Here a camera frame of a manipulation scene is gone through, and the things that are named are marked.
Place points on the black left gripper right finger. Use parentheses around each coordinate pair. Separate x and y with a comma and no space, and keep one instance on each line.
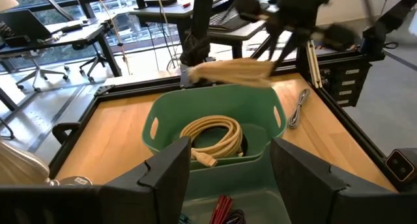
(325,198)

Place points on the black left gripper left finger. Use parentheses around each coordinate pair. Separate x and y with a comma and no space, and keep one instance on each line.
(97,204)

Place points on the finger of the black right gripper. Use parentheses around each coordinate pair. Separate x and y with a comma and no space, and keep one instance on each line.
(290,53)
(273,46)

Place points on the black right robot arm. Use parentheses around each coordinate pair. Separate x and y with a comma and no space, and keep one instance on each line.
(387,19)

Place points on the teal plastic bin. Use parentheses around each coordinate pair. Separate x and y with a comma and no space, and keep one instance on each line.
(211,102)

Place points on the blue plastic bin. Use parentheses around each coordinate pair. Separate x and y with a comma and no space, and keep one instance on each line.
(241,185)

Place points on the black keyboard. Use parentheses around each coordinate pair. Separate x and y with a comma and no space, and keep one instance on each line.
(228,20)

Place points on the black controller box with labels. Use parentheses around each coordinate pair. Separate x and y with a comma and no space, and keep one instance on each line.
(345,84)

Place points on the black desk with keyboard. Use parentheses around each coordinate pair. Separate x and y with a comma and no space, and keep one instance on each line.
(169,12)

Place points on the grey office chair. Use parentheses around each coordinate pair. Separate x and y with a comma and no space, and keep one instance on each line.
(39,71)

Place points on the black desk with laptop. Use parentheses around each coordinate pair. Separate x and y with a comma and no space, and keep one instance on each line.
(78,35)

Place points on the black laptop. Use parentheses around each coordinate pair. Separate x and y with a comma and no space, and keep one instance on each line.
(23,23)

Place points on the black aluminium table frame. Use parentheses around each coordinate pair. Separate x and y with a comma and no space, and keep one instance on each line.
(137,87)

